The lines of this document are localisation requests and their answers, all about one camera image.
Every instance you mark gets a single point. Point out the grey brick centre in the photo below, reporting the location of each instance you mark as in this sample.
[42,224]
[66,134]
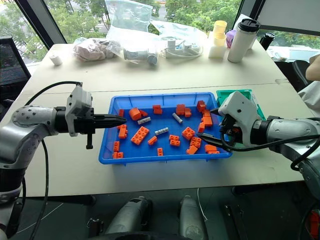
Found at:
[161,131]

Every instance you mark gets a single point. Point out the black mesh chair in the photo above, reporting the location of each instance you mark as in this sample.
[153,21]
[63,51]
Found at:
[11,67]

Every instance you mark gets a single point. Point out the orange 2x4 plastic brick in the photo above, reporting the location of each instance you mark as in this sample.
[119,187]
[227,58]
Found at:
[140,135]

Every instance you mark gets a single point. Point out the large clear zip bag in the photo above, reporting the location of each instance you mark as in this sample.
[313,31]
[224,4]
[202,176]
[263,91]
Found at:
[130,17]

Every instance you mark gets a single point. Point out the orange plastic building brick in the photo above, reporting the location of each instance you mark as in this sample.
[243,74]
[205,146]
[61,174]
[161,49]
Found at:
[135,114]

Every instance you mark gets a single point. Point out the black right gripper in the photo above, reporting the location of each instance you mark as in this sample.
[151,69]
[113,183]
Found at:
[228,130]

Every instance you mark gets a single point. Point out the purple object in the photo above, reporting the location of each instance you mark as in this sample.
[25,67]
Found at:
[230,38]

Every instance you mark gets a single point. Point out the orange building block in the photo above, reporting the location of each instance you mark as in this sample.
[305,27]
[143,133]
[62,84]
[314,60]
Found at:
[201,127]
[201,105]
[118,155]
[122,132]
[207,113]
[144,113]
[180,109]
[207,121]
[210,148]
[192,150]
[174,137]
[152,140]
[175,143]
[157,109]

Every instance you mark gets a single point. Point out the stacked yellow cups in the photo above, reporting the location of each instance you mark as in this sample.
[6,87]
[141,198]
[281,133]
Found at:
[220,32]

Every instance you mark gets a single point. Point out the small silver metal cylinder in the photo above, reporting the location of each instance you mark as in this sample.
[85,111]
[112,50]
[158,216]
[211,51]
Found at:
[177,118]

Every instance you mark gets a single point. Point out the black bottle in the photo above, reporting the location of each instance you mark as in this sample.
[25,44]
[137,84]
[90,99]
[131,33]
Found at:
[267,40]

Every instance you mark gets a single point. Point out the orange 2x2 building brick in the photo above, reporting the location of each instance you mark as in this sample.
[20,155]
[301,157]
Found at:
[188,133]
[195,141]

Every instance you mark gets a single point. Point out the green plastic bin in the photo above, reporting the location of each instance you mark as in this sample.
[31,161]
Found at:
[222,96]

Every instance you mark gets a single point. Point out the plastic bag with pink items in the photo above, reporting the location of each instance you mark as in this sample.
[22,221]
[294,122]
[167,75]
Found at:
[92,51]

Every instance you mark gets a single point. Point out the white tumbler with black lid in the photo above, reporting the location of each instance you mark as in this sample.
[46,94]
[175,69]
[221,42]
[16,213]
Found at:
[241,42]

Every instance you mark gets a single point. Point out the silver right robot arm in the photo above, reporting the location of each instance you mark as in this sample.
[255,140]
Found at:
[285,132]

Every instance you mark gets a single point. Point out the bag with white device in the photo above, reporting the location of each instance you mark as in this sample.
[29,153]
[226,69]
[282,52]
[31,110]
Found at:
[140,55]

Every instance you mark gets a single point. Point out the black office chair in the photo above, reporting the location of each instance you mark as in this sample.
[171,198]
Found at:
[300,73]

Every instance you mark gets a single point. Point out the small orange block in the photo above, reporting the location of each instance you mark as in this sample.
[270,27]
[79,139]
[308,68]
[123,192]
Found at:
[121,113]
[188,112]
[160,151]
[116,146]

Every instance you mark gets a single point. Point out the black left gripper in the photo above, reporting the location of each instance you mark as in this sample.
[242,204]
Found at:
[83,122]

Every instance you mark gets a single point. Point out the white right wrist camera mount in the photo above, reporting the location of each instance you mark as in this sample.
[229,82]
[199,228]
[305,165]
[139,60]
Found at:
[240,107]

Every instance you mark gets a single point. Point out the dark rounded grey shape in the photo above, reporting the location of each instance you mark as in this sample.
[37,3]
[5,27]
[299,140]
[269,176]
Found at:
[130,215]
[191,217]

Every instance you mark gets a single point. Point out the red object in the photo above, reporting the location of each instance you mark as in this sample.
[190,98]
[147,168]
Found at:
[315,223]

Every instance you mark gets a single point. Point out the bare person forearm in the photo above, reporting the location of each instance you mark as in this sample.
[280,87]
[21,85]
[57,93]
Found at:
[314,68]

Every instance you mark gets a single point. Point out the white clothing of person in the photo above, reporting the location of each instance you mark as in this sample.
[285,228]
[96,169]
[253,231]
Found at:
[311,97]

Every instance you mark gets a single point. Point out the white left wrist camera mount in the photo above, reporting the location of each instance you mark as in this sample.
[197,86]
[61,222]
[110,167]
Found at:
[78,100]

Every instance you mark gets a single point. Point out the grey brick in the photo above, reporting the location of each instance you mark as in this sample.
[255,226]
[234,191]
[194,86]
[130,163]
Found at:
[144,120]
[161,131]

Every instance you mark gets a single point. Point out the blue plastic tray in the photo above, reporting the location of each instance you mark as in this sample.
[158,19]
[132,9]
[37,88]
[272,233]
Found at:
[150,155]

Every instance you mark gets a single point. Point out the small white cylinder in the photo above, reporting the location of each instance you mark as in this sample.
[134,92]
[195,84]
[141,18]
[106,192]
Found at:
[56,60]

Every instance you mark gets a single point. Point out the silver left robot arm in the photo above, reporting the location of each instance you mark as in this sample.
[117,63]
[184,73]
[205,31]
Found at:
[27,130]

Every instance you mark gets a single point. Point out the grey brick left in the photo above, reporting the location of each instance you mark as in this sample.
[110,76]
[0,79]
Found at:
[144,120]

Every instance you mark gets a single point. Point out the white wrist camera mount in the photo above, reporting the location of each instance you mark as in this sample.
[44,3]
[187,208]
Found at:
[240,107]
[78,100]

